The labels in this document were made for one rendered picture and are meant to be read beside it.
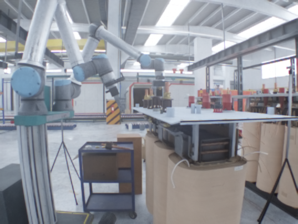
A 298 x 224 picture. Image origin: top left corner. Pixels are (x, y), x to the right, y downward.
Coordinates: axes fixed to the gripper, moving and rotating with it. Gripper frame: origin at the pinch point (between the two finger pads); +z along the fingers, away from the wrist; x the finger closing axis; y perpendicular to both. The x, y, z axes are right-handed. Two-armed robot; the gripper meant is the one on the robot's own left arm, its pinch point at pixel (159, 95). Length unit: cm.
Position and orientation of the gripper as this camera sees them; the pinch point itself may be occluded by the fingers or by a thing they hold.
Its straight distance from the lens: 169.7
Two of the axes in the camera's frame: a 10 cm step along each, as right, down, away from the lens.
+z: 0.0, 10.0, 0.6
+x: -9.8, 0.1, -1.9
